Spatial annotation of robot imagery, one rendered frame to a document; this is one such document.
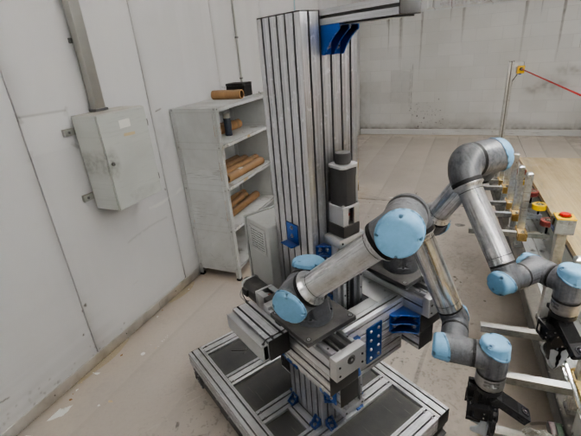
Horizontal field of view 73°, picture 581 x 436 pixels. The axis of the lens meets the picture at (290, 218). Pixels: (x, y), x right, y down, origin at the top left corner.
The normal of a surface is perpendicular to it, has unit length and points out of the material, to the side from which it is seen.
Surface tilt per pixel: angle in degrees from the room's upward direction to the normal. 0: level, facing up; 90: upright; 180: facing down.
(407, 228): 85
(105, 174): 90
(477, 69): 90
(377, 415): 0
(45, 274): 90
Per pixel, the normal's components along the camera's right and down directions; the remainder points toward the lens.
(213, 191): -0.39, 0.40
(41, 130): 0.92, 0.09
